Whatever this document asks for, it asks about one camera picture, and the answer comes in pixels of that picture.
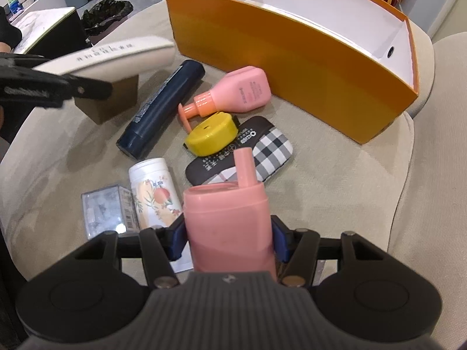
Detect white floral bottle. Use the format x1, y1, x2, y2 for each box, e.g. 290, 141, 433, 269
128, 158, 182, 230

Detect clear plastic card box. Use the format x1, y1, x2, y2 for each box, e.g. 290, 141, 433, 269
81, 185, 139, 239

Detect pink cup with spout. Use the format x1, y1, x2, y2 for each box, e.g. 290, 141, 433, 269
183, 148, 276, 278

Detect brown cardboard block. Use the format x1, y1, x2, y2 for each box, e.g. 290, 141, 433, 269
74, 76, 139, 125

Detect black plaid pouch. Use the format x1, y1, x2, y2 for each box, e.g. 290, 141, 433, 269
185, 115, 294, 186

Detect dark blue cylinder bottle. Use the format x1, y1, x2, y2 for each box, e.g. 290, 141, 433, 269
116, 59, 205, 160

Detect white glasses case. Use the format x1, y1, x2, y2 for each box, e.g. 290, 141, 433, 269
34, 36, 176, 82

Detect yellow tape measure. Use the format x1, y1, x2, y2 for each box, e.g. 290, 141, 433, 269
184, 112, 238, 157

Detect pink pump bottle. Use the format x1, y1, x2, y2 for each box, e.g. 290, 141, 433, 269
178, 66, 271, 133

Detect white marble coffee table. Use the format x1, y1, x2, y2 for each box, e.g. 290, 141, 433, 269
13, 7, 88, 59

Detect black bag trash bin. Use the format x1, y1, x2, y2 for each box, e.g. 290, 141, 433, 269
81, 0, 134, 36

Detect orange cardboard box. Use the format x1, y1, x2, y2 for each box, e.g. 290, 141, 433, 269
166, 0, 419, 144

